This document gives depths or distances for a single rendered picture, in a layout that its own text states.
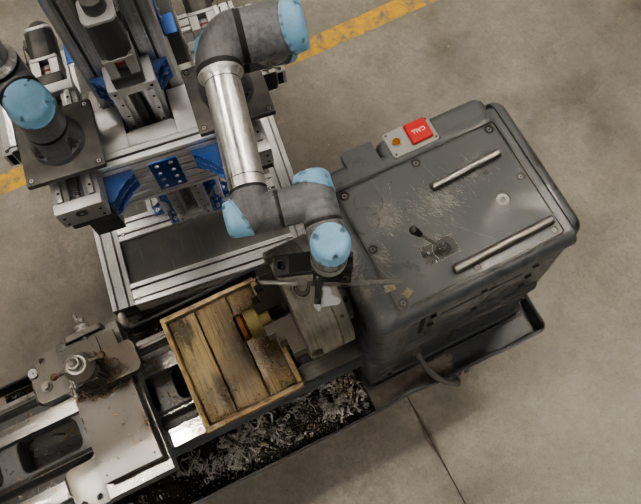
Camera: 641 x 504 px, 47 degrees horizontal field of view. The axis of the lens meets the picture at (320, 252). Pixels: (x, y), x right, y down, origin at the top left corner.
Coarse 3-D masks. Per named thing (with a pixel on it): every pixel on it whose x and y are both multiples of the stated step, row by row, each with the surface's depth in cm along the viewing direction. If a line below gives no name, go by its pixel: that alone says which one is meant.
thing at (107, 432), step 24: (72, 336) 207; (96, 336) 207; (120, 384) 201; (96, 408) 199; (120, 408) 199; (144, 408) 200; (96, 432) 197; (120, 432) 197; (144, 432) 197; (96, 456) 195; (120, 456) 195; (144, 456) 195
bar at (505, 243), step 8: (536, 224) 180; (544, 224) 180; (520, 232) 180; (528, 232) 180; (504, 240) 179; (512, 240) 179; (520, 240) 180; (488, 248) 179; (496, 248) 179; (504, 248) 179; (472, 256) 178; (480, 256) 178; (488, 256) 179; (456, 264) 178; (464, 264) 177; (472, 264) 178; (456, 272) 178
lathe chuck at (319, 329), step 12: (264, 252) 193; (276, 252) 189; (288, 252) 187; (276, 276) 183; (300, 276) 182; (312, 276) 182; (288, 288) 181; (312, 288) 181; (288, 300) 180; (300, 300) 181; (312, 300) 181; (288, 312) 204; (300, 312) 181; (312, 312) 181; (324, 312) 182; (300, 324) 181; (312, 324) 182; (324, 324) 183; (336, 324) 184; (312, 336) 183; (324, 336) 185; (336, 336) 186; (312, 348) 186; (324, 348) 188
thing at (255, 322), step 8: (248, 312) 192; (256, 312) 191; (264, 312) 192; (240, 320) 191; (248, 320) 191; (256, 320) 191; (264, 320) 192; (240, 328) 191; (248, 328) 191; (256, 328) 191; (248, 336) 192; (256, 336) 192
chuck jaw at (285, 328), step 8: (280, 320) 192; (288, 320) 192; (264, 328) 192; (272, 328) 191; (280, 328) 191; (288, 328) 191; (296, 328) 191; (272, 336) 192; (280, 336) 190; (288, 336) 190; (296, 336) 190; (280, 344) 191; (296, 344) 189; (304, 344) 188; (296, 352) 188; (304, 352) 190
